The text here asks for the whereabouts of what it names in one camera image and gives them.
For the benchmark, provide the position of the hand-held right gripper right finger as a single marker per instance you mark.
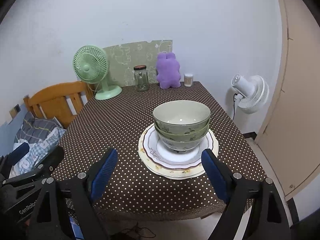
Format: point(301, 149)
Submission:
point(215, 175)

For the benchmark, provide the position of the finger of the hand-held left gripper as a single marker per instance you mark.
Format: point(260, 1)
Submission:
point(18, 151)
point(53, 158)

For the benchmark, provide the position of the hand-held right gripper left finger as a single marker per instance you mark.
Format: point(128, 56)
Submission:
point(103, 175)

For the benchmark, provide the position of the scalloped yellow floral plate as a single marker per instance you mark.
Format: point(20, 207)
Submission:
point(186, 171)

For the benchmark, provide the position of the large round yellow floral plate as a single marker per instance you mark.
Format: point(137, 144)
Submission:
point(175, 177)

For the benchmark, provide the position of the white plate with purple flower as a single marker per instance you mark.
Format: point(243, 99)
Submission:
point(172, 160)

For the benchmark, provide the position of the grey-green ceramic bowl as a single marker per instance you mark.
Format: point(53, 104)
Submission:
point(180, 145)
point(180, 112)
point(175, 137)

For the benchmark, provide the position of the blue checked blanket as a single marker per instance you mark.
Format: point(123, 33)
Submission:
point(45, 142)

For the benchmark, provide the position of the grey plaid quilt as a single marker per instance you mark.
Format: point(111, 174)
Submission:
point(37, 126)

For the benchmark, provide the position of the brown polka dot tablecloth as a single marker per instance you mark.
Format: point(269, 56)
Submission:
point(125, 120)

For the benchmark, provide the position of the white fan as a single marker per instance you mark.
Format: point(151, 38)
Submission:
point(252, 97)

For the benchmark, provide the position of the cotton swab container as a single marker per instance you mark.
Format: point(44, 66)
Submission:
point(188, 80)

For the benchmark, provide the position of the green desk fan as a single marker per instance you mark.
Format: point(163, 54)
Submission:
point(87, 65)

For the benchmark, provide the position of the glass jar with dark lid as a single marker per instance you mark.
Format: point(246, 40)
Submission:
point(141, 81)

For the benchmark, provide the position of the beige door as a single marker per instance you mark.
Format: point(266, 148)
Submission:
point(300, 105)

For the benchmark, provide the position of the purple plush toy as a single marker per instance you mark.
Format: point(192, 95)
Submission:
point(168, 72)

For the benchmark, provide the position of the green printed board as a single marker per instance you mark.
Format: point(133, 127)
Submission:
point(125, 57)

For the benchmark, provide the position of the wall socket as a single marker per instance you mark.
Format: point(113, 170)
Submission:
point(17, 108)

